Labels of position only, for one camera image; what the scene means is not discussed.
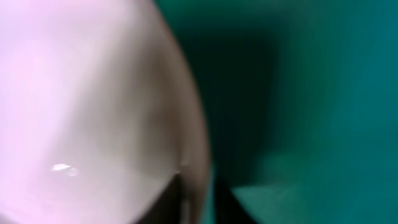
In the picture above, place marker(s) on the teal plastic tray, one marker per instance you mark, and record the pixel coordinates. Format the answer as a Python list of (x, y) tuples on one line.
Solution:
[(301, 104)]

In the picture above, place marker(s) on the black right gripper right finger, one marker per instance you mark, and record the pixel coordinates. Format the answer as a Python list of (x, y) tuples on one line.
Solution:
[(228, 209)]

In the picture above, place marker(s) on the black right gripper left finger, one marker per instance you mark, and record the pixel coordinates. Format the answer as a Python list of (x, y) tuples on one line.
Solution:
[(167, 208)]

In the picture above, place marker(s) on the grey bowl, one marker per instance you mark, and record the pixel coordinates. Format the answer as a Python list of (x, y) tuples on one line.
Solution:
[(99, 111)]

